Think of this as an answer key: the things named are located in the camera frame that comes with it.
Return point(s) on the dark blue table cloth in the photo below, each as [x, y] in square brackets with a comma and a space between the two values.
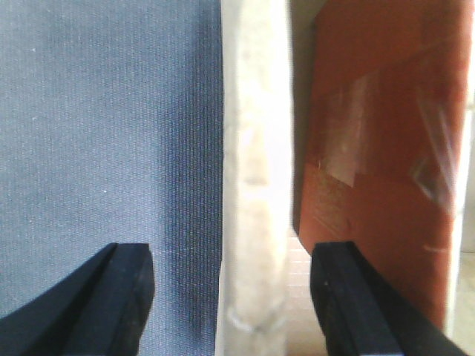
[112, 131]

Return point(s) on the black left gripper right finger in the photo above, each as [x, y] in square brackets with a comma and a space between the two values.
[360, 313]

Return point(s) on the red-brown cardboard box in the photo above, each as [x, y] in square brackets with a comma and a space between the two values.
[387, 143]

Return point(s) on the white foam strip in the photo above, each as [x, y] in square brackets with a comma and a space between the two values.
[257, 177]

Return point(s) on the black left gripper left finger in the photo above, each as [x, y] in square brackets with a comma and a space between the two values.
[101, 308]

